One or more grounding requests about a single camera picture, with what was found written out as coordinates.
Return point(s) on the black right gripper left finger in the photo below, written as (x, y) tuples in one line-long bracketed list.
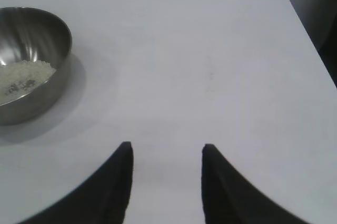
[(105, 197)]

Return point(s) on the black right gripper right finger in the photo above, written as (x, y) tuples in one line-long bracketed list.
[(231, 200)]

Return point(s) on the white raw rice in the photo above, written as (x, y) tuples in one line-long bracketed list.
[(23, 79)]

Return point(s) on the stainless steel mixing bowl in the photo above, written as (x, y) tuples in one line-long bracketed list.
[(31, 37)]

